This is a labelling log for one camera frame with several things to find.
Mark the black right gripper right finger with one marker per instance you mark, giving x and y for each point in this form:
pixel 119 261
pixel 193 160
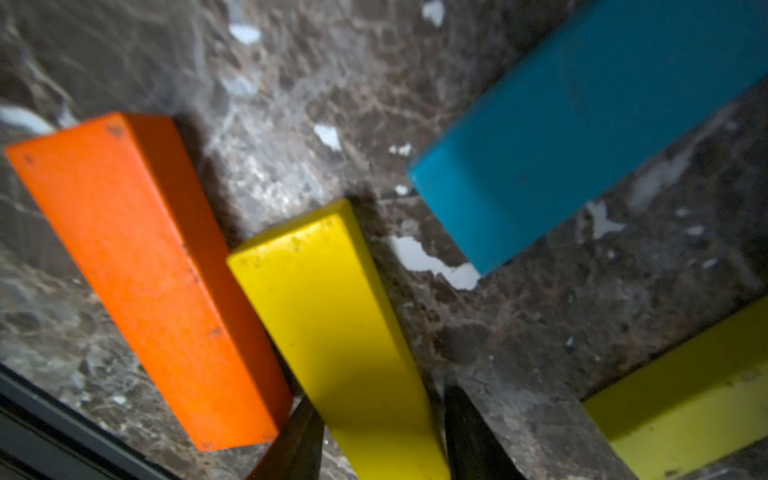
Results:
pixel 473 450

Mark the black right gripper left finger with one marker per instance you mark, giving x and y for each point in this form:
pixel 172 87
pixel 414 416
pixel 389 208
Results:
pixel 297 451

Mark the small yellow block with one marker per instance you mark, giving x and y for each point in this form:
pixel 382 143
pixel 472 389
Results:
pixel 698 403

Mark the cyan block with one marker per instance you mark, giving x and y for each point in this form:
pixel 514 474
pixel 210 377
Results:
pixel 614 85

